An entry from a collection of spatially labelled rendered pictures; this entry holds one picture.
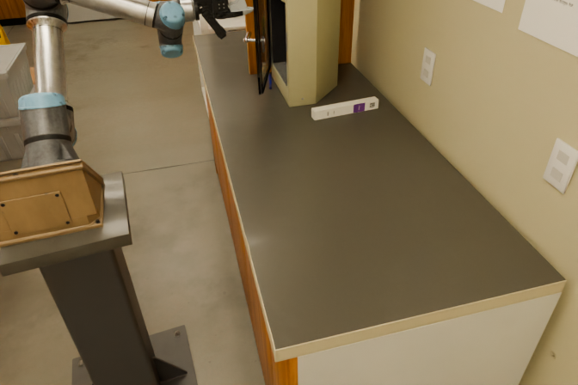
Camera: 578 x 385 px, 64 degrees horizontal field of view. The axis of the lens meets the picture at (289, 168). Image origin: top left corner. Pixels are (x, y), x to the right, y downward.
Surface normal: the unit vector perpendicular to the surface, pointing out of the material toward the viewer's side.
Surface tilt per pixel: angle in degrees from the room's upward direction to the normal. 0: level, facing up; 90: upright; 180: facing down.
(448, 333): 90
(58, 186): 90
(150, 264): 0
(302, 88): 90
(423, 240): 0
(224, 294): 0
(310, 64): 90
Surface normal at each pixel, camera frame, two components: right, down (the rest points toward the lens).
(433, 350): 0.25, 0.54
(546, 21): -0.97, 0.16
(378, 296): -0.02, -0.82
